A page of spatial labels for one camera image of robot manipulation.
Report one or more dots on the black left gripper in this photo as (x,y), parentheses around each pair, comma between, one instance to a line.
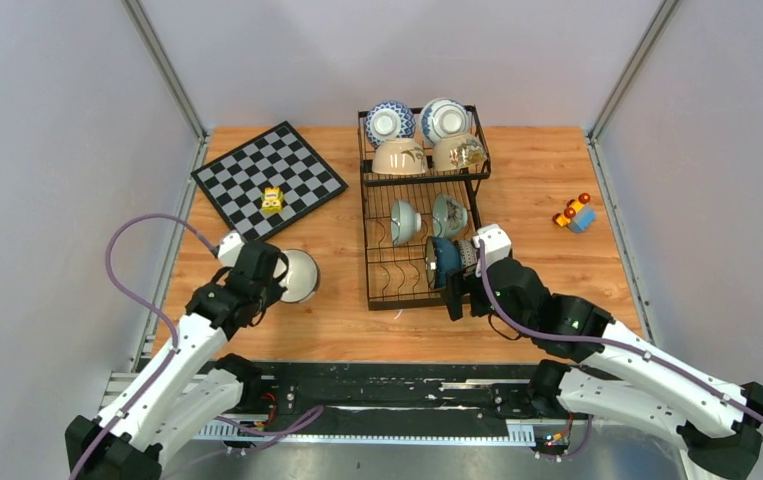
(275,290)

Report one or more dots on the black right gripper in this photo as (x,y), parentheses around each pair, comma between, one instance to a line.
(453,292)

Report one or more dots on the dark blue glazed bowl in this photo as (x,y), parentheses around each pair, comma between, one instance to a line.
(442,257)

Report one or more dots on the teal white striped bowl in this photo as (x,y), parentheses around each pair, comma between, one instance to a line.
(298,275)

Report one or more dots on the black wire dish rack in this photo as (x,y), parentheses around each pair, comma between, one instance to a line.
(395,276)

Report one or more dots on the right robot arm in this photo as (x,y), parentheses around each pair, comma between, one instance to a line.
(599,367)

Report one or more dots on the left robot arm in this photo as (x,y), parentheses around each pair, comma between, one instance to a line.
(138,433)

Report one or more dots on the blue white patterned bowl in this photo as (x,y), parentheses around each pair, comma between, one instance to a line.
(468,254)

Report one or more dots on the green floral bowl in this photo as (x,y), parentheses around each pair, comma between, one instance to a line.
(449,216)

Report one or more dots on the pale green ribbed bowl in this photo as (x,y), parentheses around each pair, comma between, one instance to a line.
(405,222)

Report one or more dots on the yellow toy block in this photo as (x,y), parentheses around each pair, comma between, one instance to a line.
(272,201)

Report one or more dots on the cream painted bowl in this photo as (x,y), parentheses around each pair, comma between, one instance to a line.
(458,151)

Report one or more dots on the cream leaf bowl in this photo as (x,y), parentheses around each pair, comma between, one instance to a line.
(400,157)

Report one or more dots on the orange blue toy blocks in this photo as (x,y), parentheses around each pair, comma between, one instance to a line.
(578,214)

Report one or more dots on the black white chessboard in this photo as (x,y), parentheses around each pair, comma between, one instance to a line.
(281,157)

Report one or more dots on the blue white porcelain bowl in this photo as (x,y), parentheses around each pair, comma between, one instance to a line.
(443,117)

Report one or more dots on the blue diamond pattern bowl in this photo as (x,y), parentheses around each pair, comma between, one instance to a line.
(387,120)

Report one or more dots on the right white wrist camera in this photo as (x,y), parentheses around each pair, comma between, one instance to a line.
(493,243)

